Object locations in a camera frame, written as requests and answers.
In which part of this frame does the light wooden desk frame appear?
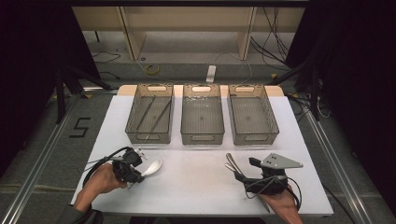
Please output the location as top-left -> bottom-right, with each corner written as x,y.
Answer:
72,7 -> 306,62

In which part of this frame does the white power cable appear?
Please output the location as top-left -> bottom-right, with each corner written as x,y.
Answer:
214,50 -> 254,85

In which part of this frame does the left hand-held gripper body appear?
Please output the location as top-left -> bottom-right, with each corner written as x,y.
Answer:
112,147 -> 148,181

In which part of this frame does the grey mesh storage basket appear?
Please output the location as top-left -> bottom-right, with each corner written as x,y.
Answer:
124,83 -> 175,145
180,83 -> 226,146
227,83 -> 280,147

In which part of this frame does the white ceramic spoon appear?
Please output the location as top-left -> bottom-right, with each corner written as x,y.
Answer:
127,159 -> 163,189

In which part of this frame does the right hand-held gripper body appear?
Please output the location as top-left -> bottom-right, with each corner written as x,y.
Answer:
245,152 -> 304,196

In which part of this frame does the white table cover sheet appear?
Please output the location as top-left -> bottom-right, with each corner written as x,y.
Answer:
67,84 -> 334,217

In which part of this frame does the yellow cable coil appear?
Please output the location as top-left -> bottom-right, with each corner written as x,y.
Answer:
145,63 -> 161,76

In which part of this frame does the aluminium floor rail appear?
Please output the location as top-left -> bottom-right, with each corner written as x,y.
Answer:
0,90 -> 87,224
303,108 -> 373,224

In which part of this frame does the thin black floor cable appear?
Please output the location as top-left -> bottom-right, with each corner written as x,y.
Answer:
92,50 -> 121,65

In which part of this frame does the bundle of black cables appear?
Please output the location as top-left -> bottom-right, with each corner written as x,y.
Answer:
250,7 -> 300,73

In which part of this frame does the person's right hand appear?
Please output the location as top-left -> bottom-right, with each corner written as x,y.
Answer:
260,186 -> 302,218

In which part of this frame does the silver metal cutlery piece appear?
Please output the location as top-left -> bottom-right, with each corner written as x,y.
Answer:
224,162 -> 272,215
225,152 -> 246,176

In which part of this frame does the person's left hand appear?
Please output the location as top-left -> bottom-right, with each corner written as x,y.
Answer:
84,162 -> 129,202

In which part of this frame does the black metal stand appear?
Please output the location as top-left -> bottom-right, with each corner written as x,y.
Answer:
54,63 -> 115,125
267,55 -> 321,121

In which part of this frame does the right hand-held gripper cable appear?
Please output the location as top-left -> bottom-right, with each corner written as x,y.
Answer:
244,175 -> 304,213

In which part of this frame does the white power strip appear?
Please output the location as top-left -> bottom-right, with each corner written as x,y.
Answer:
205,64 -> 218,84

